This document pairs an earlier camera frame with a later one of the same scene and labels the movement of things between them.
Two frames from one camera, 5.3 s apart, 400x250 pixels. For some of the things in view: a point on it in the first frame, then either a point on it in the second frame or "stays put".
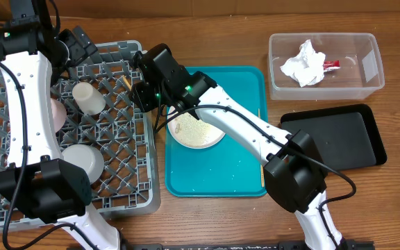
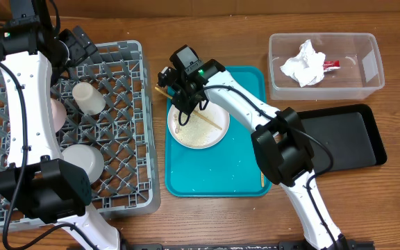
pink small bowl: x=59 y=114 stays put
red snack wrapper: x=330 y=65 stays put
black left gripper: x=80 y=53 stays put
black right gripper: x=137 y=96 to x=185 y=108
